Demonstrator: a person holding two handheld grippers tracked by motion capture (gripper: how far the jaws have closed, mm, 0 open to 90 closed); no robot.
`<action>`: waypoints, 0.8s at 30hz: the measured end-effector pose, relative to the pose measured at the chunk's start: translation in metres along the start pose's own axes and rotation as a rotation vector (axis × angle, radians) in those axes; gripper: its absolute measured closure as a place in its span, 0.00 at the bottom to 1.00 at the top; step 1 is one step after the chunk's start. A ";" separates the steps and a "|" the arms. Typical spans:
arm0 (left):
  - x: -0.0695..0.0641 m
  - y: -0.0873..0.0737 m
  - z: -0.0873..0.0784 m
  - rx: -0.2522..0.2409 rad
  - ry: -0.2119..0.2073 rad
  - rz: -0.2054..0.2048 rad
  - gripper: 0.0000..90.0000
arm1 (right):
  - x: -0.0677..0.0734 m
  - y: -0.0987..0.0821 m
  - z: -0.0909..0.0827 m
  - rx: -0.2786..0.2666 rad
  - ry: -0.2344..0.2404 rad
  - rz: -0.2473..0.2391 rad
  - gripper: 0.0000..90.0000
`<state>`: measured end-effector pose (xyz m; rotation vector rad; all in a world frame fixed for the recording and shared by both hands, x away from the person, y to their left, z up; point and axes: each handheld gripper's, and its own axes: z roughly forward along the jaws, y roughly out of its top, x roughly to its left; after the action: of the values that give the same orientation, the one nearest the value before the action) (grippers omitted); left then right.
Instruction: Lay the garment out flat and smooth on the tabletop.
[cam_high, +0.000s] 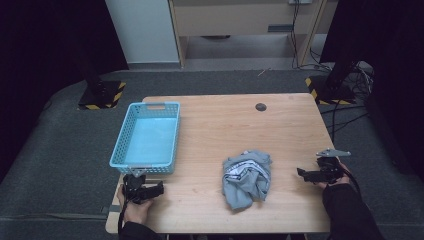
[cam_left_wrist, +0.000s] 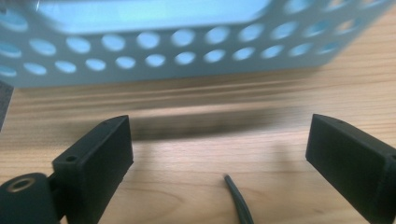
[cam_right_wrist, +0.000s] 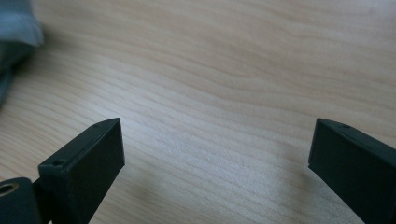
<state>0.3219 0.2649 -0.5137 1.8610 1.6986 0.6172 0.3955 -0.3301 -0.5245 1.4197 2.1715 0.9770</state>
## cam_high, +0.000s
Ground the person's right hand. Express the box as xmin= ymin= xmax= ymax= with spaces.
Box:
xmin=315 ymin=161 xmax=352 ymax=191

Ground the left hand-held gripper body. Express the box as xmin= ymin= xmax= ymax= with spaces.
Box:
xmin=121 ymin=166 xmax=150 ymax=205

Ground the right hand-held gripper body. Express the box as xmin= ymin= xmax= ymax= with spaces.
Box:
xmin=314 ymin=148 xmax=352 ymax=185

